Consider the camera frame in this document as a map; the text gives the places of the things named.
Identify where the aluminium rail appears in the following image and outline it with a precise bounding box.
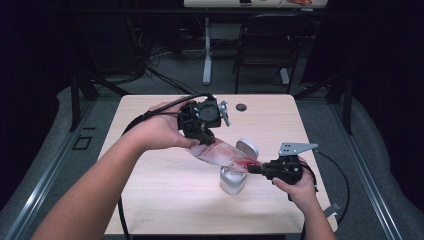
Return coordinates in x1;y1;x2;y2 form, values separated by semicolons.
6;99;95;240
332;99;405;240

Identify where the black metal stand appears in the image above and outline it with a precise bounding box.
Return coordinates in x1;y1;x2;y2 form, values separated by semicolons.
293;71;354;136
68;64;131;133

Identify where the left hand-held gripper black cable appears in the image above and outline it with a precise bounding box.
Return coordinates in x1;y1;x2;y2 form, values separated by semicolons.
117;93;217;240

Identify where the thin black cable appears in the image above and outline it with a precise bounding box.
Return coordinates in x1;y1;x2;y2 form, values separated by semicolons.
313;150;351;226

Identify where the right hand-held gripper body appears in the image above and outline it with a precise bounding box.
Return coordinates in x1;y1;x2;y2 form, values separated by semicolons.
261;142;319;186

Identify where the white lidded jar with handle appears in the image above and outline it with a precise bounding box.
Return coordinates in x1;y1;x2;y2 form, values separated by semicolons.
219;138;259;196

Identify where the hand-held gripper black cable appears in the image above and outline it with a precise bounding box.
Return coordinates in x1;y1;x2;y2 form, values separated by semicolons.
117;93;217;240
299;159;319;195

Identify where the white desk with white legs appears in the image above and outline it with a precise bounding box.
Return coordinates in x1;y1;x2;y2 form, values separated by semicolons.
183;0;328;86

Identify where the right hand-held gripper black cable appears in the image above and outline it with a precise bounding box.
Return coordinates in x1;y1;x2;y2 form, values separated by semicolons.
299;159;319;195

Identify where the person's left hand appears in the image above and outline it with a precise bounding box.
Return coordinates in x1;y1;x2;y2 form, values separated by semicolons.
127;100;201;152

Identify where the person's right hand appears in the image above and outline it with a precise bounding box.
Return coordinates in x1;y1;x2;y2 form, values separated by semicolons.
271;157;319;215

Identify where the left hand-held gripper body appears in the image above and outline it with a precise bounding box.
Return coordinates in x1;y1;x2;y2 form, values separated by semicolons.
177;96;233;140

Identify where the black folding chair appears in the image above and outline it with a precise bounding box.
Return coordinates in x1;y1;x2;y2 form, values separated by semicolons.
233;13;316;95

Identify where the grey tape strip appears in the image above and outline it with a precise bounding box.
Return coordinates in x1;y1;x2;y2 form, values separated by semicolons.
323;201;343;218

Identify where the bundle of black cables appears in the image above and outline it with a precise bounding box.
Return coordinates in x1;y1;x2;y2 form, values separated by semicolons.
126;13;199;96

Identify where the red and clear snack pouch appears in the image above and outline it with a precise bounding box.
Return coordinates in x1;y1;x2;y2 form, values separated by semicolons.
188;138;263;174

